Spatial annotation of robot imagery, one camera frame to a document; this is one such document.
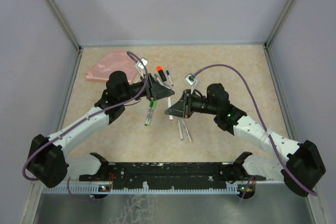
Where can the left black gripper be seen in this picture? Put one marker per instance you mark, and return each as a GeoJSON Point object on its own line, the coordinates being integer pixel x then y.
{"type": "Point", "coordinates": [155, 91]}

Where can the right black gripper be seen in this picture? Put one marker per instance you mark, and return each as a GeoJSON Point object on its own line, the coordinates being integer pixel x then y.
{"type": "Point", "coordinates": [182, 108]}

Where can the light green capped marker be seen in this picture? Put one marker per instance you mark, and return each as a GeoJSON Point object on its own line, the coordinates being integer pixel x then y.
{"type": "Point", "coordinates": [148, 113]}

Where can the magenta capped marker pen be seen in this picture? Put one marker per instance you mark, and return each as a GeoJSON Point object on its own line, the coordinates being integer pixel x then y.
{"type": "Point", "coordinates": [168, 106]}

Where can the yellow capped marker pen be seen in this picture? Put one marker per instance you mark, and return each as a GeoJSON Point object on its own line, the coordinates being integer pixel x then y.
{"type": "Point", "coordinates": [187, 131]}

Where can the dark green capped marker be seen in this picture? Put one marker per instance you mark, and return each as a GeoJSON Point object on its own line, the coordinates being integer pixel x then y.
{"type": "Point", "coordinates": [152, 111]}

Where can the lavender marker pen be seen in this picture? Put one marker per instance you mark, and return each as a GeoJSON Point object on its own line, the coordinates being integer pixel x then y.
{"type": "Point", "coordinates": [180, 130]}

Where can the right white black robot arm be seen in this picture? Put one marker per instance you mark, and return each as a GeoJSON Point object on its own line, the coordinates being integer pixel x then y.
{"type": "Point", "coordinates": [298, 165]}

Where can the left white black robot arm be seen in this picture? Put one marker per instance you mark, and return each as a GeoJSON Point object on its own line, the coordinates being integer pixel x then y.
{"type": "Point", "coordinates": [48, 156]}

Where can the blue capped marker pen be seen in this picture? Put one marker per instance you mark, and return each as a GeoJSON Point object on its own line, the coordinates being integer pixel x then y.
{"type": "Point", "coordinates": [169, 77]}

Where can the orange capped black highlighter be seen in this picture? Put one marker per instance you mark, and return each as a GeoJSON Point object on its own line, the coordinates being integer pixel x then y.
{"type": "Point", "coordinates": [161, 73]}

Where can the pink plastic bag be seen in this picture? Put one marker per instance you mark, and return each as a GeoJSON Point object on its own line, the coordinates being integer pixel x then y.
{"type": "Point", "coordinates": [113, 61]}

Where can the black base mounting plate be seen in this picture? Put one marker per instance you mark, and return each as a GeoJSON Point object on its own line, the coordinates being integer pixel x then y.
{"type": "Point", "coordinates": [164, 176]}

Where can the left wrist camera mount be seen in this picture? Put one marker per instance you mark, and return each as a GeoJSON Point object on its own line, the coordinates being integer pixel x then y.
{"type": "Point", "coordinates": [140, 66]}

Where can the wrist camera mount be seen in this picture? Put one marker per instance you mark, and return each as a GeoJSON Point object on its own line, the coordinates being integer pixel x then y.
{"type": "Point", "coordinates": [140, 66]}
{"type": "Point", "coordinates": [192, 80]}

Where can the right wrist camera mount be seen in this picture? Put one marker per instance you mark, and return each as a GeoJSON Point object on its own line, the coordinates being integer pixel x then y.
{"type": "Point", "coordinates": [192, 80]}

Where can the white slotted cable duct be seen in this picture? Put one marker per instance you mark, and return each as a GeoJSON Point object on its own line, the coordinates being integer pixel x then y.
{"type": "Point", "coordinates": [101, 189]}

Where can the aluminium frame rail left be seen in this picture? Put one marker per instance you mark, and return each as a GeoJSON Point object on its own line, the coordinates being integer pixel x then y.
{"type": "Point", "coordinates": [59, 16]}

